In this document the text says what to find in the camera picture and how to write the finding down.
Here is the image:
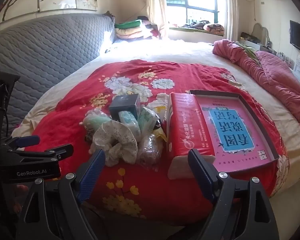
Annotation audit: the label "grey quilted headboard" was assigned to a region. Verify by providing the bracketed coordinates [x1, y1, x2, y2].
[0, 14, 115, 140]

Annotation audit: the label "teal white tissue packet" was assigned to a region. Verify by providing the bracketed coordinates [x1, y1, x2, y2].
[118, 110, 142, 137]

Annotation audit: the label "pink quilt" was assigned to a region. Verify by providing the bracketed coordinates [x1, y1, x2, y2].
[212, 39, 300, 135]

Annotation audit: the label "white framed mirror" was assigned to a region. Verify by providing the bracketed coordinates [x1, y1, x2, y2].
[251, 23, 269, 46]

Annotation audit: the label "shallow box with pink print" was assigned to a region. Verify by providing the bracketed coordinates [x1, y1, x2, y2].
[189, 89, 280, 174]

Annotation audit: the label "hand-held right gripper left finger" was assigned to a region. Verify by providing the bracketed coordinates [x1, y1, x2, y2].
[16, 149, 107, 240]

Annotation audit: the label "cream curtain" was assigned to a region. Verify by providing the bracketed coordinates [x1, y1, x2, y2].
[225, 0, 238, 42]
[145, 0, 169, 39]

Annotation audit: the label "red tissue pack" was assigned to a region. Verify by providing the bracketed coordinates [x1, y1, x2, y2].
[166, 92, 217, 180]

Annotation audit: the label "light green tissue packet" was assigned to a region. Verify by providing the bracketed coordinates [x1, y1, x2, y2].
[137, 107, 160, 135]

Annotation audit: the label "yellow white cartoon packet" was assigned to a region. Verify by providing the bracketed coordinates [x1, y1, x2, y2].
[152, 105, 169, 143]

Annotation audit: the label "white floral scrunchie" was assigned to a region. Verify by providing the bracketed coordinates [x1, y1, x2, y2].
[90, 121, 139, 167]

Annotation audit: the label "person's left hand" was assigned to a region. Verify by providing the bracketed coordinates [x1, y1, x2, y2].
[11, 184, 30, 213]

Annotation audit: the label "mint green soft pouch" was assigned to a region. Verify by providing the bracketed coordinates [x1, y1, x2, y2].
[81, 109, 113, 140]

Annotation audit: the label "clear peach plastic packet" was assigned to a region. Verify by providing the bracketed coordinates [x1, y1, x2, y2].
[136, 132, 164, 165]

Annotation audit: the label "dark cube box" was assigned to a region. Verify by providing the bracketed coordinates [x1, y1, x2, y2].
[109, 94, 140, 120]

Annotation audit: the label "white bed sheet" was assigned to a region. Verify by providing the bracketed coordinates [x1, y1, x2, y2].
[11, 39, 300, 205]

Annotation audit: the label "green folded blanket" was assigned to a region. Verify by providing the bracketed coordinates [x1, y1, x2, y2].
[114, 20, 142, 29]

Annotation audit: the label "red floral blanket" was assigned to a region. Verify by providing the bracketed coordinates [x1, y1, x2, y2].
[24, 60, 289, 227]

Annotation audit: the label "green cloth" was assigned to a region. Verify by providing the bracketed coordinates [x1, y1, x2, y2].
[240, 42, 255, 58]

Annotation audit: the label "patterned pillow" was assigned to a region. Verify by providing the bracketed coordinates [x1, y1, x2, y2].
[202, 23, 225, 33]

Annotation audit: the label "dark folded clothes pile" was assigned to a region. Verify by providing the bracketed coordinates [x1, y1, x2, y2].
[137, 16, 163, 40]

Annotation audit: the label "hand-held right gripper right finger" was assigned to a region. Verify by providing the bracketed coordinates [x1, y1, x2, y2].
[187, 149, 280, 240]

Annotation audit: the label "dark clothes on windowsill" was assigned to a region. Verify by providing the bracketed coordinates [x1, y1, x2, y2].
[180, 20, 208, 29]

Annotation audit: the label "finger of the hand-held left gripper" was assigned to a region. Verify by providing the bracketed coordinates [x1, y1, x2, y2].
[15, 144, 74, 162]
[1, 135, 40, 153]

